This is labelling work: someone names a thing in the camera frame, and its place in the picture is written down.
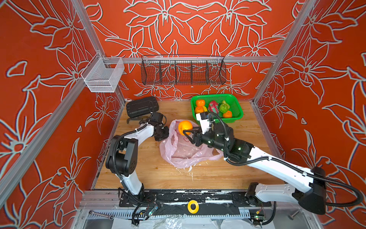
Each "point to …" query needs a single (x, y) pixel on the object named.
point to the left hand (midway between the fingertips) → (169, 134)
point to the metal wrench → (110, 216)
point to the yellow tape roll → (197, 206)
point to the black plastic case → (142, 106)
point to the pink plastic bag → (180, 151)
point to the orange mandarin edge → (185, 125)
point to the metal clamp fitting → (139, 118)
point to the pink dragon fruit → (213, 106)
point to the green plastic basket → (235, 107)
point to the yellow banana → (205, 109)
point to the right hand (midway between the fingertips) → (185, 127)
